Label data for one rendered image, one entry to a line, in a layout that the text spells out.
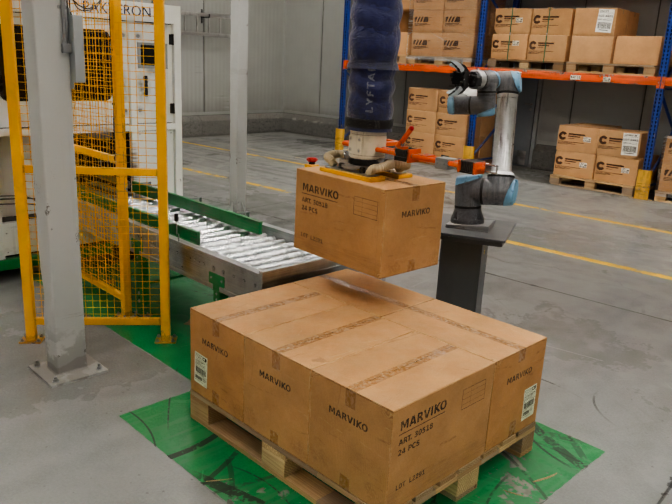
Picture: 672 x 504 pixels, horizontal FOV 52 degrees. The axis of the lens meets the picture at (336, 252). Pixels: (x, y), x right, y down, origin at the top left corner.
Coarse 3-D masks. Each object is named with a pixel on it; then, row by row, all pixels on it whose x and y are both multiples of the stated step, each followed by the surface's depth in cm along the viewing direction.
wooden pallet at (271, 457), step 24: (192, 408) 316; (216, 408) 300; (216, 432) 304; (240, 432) 303; (528, 432) 298; (264, 456) 280; (288, 456) 268; (480, 456) 272; (288, 480) 271; (312, 480) 272; (456, 480) 262
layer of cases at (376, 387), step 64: (192, 320) 304; (256, 320) 292; (320, 320) 296; (384, 320) 300; (448, 320) 303; (192, 384) 313; (256, 384) 276; (320, 384) 247; (384, 384) 241; (448, 384) 243; (512, 384) 278; (320, 448) 253; (384, 448) 228; (448, 448) 253
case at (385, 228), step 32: (320, 192) 321; (352, 192) 305; (384, 192) 290; (416, 192) 303; (320, 224) 324; (352, 224) 308; (384, 224) 294; (416, 224) 308; (320, 256) 328; (352, 256) 311; (384, 256) 299; (416, 256) 314
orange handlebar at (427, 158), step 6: (342, 144) 330; (348, 144) 326; (390, 144) 336; (396, 144) 339; (378, 150) 312; (384, 150) 310; (390, 150) 307; (414, 156) 297; (420, 156) 295; (426, 156) 292; (432, 156) 296; (426, 162) 293; (432, 162) 291; (450, 162) 284; (456, 162) 282; (480, 168) 275
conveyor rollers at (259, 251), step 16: (144, 208) 489; (176, 208) 489; (192, 224) 447; (208, 224) 454; (224, 224) 453; (208, 240) 413; (224, 240) 412; (240, 240) 419; (256, 240) 417; (272, 240) 425; (240, 256) 387; (256, 256) 384; (272, 256) 392; (288, 256) 389; (304, 256) 387
